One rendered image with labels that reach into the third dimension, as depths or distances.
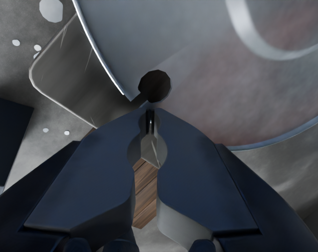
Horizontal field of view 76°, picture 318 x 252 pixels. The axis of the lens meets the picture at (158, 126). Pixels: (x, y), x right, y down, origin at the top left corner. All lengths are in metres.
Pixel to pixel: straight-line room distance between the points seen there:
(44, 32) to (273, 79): 0.83
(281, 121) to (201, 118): 0.09
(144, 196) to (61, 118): 0.51
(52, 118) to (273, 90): 0.93
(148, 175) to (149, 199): 0.14
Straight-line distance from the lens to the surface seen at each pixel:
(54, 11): 0.25
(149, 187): 0.86
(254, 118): 0.19
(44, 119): 1.03
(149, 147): 0.16
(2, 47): 0.95
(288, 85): 0.20
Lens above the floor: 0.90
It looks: 53 degrees down
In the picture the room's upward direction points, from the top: 147 degrees clockwise
